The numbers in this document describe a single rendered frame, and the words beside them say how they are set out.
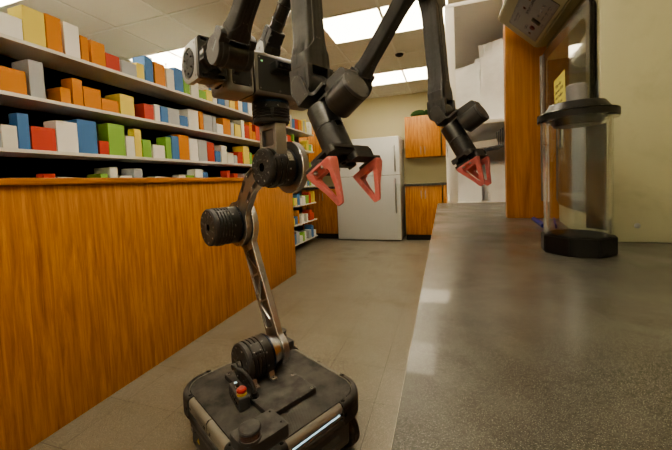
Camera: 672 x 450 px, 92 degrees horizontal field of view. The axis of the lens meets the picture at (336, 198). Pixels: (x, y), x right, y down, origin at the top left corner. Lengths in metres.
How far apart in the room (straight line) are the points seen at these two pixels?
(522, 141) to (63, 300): 1.99
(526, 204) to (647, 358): 0.82
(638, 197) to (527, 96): 0.47
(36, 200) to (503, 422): 1.87
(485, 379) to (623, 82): 0.64
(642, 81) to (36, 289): 2.10
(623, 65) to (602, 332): 0.54
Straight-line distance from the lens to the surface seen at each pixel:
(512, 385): 0.26
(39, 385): 2.07
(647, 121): 0.80
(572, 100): 0.63
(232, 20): 0.96
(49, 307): 1.99
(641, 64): 0.81
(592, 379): 0.28
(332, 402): 1.45
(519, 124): 1.11
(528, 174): 1.11
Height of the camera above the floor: 1.07
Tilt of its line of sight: 3 degrees down
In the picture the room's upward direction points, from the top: 2 degrees counter-clockwise
